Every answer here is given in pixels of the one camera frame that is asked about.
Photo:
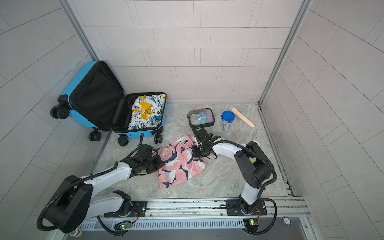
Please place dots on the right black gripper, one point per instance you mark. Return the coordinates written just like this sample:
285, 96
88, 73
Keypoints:
195, 154

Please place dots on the left circuit board with wires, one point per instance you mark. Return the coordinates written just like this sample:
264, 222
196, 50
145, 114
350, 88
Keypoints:
123, 226

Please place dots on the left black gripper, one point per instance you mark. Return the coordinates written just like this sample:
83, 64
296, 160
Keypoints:
159, 164

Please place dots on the clear black-trimmed toiletry pouch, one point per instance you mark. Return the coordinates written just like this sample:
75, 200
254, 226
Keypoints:
201, 118

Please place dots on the circuit board with wires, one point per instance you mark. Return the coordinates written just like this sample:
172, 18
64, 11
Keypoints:
123, 226
251, 225

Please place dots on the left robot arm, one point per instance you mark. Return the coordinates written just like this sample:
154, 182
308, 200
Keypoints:
77, 199

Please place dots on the white ventilation grille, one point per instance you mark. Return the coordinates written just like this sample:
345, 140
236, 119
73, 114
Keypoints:
177, 224

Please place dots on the round blue white sticker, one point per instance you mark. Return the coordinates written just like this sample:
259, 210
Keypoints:
287, 221

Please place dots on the right circuit board with wires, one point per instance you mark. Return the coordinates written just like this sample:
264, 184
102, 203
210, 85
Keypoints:
251, 225

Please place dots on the clear jar with blue lid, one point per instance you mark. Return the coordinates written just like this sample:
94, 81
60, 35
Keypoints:
227, 118

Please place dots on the white yellow blue patterned shirt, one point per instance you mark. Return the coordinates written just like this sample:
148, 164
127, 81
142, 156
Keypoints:
147, 112

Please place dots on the pink navy patterned garment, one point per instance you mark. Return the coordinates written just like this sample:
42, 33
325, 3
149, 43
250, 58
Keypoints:
179, 163

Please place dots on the blue hard-shell suitcase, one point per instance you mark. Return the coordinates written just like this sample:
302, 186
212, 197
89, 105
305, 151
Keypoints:
96, 99

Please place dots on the beige wooden handle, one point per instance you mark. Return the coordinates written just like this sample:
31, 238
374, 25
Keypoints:
241, 117

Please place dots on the aluminium mounting rail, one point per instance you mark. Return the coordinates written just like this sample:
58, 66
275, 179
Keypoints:
183, 208

